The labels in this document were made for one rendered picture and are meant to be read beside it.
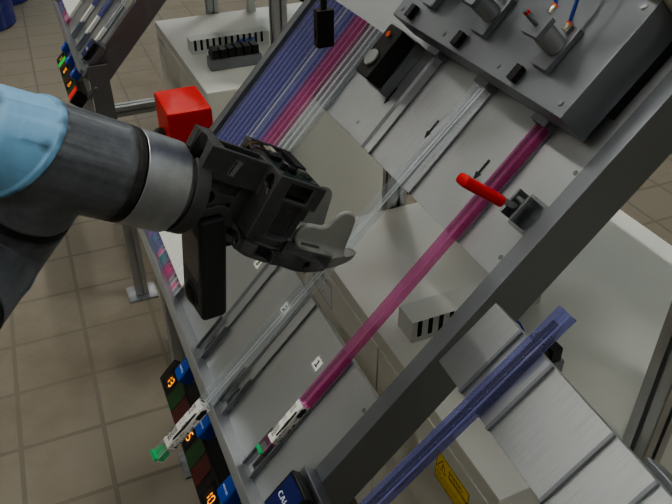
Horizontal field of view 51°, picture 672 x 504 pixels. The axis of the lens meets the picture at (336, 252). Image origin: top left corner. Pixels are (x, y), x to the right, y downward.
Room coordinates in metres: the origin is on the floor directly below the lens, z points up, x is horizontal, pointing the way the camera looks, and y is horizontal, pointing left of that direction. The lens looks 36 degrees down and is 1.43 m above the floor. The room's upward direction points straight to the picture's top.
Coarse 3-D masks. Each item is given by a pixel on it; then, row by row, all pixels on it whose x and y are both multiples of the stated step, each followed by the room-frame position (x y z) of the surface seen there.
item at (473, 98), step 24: (480, 96) 0.64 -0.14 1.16; (456, 120) 0.62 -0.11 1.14; (432, 144) 0.62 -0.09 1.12; (408, 168) 0.61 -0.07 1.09; (384, 192) 0.60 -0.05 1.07; (360, 216) 0.59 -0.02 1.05; (312, 288) 0.56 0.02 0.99; (288, 312) 0.55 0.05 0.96; (264, 336) 0.54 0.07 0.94; (240, 360) 0.53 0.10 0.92; (216, 384) 0.52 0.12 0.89; (168, 456) 0.49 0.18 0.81
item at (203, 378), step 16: (144, 240) 1.01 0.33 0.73; (160, 272) 0.91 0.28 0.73; (160, 288) 0.88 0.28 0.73; (176, 304) 0.84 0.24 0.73; (176, 320) 0.80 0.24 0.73; (192, 336) 0.77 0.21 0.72; (192, 352) 0.73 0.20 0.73; (192, 368) 0.70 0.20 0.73; (208, 368) 0.71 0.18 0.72; (208, 384) 0.67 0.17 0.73; (224, 416) 0.62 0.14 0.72; (224, 432) 0.59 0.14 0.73; (224, 448) 0.57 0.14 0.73; (240, 448) 0.57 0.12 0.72; (240, 464) 0.54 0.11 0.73; (240, 480) 0.52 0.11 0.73; (240, 496) 0.50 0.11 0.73; (256, 496) 0.50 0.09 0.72
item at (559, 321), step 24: (552, 312) 0.41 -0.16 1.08; (528, 336) 0.40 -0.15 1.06; (552, 336) 0.40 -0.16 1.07; (504, 360) 0.40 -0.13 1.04; (528, 360) 0.39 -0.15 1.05; (480, 384) 0.39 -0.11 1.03; (504, 384) 0.38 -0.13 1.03; (456, 408) 0.38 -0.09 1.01; (480, 408) 0.38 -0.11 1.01; (432, 432) 0.38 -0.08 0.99; (456, 432) 0.37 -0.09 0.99; (408, 456) 0.37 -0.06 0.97; (432, 456) 0.36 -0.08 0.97; (384, 480) 0.36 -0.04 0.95; (408, 480) 0.35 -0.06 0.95
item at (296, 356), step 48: (240, 288) 0.79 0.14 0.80; (288, 288) 0.74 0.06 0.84; (240, 336) 0.72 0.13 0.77; (288, 336) 0.67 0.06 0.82; (336, 336) 0.63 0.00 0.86; (240, 384) 0.66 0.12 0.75; (288, 384) 0.61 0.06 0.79; (336, 384) 0.57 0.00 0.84; (240, 432) 0.59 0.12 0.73; (336, 432) 0.52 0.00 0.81
